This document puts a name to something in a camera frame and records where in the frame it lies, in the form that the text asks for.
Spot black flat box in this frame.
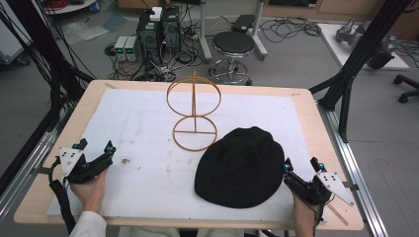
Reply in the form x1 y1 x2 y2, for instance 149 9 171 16
230 14 257 35

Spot black metal frame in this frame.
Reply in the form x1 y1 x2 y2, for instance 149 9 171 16
0 0 97 139
308 0 414 143

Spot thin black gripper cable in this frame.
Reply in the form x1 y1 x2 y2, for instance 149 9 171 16
315 196 335 230

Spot person's right hand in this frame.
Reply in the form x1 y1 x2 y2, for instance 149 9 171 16
292 194 319 229

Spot grey metal stand leg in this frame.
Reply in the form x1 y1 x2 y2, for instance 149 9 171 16
197 0 213 64
250 0 269 62

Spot black computer tower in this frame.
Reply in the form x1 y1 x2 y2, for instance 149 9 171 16
160 5 183 54
135 10 163 65

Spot tangle of cables by computers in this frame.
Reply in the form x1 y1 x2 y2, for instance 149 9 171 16
104 40 205 83

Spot wooden ring hat stand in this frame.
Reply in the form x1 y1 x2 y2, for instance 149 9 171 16
165 70 222 153

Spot grey robot parts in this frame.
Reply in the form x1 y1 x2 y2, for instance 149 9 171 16
335 17 398 70

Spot grey power supply unit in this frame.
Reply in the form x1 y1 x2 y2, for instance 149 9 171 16
113 36 128 62
125 36 141 62

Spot tangle of black floor cables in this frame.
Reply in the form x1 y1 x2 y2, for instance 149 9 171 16
258 15 322 44

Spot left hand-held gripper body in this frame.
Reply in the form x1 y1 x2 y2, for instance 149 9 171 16
58 147 116 185

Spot black round stool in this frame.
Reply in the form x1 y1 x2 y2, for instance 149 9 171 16
208 31 257 86

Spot black brimmed hat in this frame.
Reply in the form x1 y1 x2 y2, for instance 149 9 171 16
194 125 287 209

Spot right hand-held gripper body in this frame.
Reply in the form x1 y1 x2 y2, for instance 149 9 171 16
283 170 356 207

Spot aluminium table rail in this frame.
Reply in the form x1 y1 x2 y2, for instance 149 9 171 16
316 102 389 237
0 108 72 220

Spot person's lap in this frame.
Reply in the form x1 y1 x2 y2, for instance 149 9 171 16
118 226 245 237

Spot white table mat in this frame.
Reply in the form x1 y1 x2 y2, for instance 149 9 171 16
45 88 329 223

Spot white box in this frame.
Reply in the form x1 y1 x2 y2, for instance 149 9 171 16
149 6 163 23

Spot person's left hand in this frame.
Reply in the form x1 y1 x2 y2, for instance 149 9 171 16
70 169 109 214

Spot black sleeved gripper cable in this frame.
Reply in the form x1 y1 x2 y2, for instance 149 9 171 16
47 157 77 235

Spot black office chair base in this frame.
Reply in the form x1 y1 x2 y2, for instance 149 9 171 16
392 73 419 104

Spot white platform board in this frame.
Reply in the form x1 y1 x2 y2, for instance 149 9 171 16
316 23 410 72

